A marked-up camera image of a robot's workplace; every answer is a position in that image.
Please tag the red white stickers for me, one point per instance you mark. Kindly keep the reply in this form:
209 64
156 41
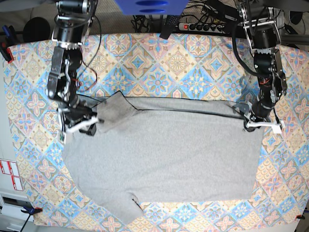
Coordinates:
9 169

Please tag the orange black clamp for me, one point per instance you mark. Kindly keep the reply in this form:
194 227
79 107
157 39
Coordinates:
30 210

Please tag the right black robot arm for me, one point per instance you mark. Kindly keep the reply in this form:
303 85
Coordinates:
73 22

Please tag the red black clamp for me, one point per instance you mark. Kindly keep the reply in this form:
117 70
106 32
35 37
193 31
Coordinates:
4 46

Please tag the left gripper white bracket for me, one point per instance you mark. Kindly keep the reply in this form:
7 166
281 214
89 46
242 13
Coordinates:
251 123

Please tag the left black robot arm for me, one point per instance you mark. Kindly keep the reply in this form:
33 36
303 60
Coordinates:
260 27

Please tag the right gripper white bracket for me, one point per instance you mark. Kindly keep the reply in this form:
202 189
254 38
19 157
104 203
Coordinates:
71 122

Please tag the grey T-shirt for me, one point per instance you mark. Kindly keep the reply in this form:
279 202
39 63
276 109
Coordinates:
149 149

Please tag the black power strip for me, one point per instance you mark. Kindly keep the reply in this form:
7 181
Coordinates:
201 27

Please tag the blue box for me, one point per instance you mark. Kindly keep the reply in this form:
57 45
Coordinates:
152 7

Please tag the small orange clamp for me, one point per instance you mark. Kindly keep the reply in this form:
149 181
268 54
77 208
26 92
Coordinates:
300 217

